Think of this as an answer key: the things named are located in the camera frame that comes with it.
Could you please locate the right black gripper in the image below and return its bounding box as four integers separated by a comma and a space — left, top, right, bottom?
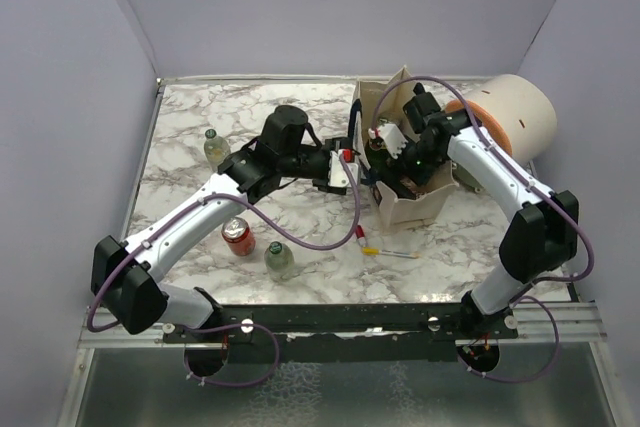
378, 135, 444, 206

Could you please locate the beige canvas bag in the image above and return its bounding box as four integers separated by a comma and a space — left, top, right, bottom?
348, 78, 457, 232

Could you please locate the green glass bottle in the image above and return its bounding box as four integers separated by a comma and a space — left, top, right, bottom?
365, 139, 390, 174

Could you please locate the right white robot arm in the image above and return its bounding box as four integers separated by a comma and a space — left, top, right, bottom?
371, 77, 581, 338

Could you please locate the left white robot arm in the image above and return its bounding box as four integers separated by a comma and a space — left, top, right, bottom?
90, 105, 359, 342

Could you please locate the red capped small tube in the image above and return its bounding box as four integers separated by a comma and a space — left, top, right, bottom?
355, 225, 368, 248

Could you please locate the cream cylinder orange yellow face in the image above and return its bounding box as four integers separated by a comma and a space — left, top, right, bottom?
463, 74, 557, 167

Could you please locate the yellow white pen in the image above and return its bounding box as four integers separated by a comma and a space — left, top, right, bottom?
361, 247, 420, 259

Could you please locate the clear bottle rear left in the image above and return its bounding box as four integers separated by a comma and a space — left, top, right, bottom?
203, 128, 231, 172

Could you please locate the clear bottle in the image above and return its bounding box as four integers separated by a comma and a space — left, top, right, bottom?
203, 128, 231, 172
264, 241, 295, 282

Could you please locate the clear bottle front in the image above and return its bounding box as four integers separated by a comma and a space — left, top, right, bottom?
264, 241, 295, 282

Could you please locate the red soda can front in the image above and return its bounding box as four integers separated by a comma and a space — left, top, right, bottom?
221, 217, 256, 257

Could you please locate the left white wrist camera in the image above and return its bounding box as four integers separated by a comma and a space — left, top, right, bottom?
328, 149, 360, 188

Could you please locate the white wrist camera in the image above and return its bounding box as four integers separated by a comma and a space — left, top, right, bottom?
368, 123, 409, 159
328, 149, 360, 188

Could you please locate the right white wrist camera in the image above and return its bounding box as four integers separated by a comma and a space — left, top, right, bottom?
368, 123, 409, 159

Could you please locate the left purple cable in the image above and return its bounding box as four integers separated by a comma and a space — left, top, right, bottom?
85, 149, 362, 388

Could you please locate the purple cable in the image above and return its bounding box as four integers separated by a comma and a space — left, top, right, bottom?
85, 149, 362, 388
369, 76, 596, 382

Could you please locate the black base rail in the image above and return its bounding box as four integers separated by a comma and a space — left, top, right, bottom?
163, 303, 517, 364

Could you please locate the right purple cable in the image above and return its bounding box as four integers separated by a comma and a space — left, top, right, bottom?
369, 76, 596, 382

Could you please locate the aluminium frame rail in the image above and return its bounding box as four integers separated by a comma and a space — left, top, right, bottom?
77, 302, 608, 349

